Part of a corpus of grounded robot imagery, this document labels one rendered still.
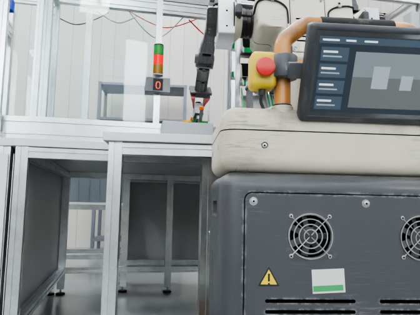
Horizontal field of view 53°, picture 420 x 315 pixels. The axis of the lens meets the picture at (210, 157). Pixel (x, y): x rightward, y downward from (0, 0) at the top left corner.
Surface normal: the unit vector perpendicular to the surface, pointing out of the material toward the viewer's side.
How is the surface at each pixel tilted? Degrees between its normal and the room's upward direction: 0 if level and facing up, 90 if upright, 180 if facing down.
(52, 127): 90
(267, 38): 172
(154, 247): 90
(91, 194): 90
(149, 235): 90
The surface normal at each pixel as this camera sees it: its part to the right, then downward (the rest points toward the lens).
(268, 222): 0.07, -0.11
